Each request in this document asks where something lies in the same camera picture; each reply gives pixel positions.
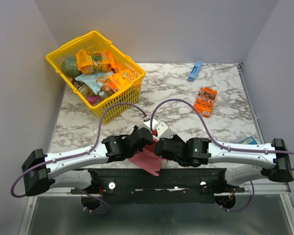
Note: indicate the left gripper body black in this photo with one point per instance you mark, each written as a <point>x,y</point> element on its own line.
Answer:
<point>132,153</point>

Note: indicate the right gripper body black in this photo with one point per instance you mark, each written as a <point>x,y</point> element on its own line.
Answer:
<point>161,146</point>

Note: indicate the pink paper box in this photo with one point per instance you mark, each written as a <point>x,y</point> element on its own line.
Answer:
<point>147,160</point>

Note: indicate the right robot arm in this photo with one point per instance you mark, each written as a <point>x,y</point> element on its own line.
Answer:
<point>258,161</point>

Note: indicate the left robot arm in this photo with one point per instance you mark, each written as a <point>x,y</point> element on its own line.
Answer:
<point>40,170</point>

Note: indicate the orange product box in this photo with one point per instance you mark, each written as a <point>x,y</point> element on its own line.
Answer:
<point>205,101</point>

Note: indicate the orange cracker box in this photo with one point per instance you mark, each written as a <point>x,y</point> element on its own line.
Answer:
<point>120,80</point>

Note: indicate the blue small box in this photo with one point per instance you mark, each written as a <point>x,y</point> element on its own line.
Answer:
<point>195,70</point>

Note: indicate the yellow plastic basket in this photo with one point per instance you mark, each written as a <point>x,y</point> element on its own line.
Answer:
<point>94,41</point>

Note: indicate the pink item in basket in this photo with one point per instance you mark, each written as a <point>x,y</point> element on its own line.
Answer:
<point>94,100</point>

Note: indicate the light blue snack bag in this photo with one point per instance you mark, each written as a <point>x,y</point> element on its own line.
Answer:
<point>97,81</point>

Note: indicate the teal card package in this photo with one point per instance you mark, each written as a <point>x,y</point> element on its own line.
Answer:
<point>248,140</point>

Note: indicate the orange snack bag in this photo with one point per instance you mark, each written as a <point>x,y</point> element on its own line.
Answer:
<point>95,61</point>

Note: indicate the green melon ball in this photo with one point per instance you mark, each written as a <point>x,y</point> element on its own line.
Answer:
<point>69,67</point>

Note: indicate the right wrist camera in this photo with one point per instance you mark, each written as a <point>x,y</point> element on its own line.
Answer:
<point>161,130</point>

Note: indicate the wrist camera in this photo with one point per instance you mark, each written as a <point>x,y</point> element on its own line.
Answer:
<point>148,124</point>
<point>161,130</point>

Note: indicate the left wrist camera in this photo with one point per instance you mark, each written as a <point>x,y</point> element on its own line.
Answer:
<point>148,124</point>

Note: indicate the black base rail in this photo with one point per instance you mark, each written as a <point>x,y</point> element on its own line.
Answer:
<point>136,186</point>

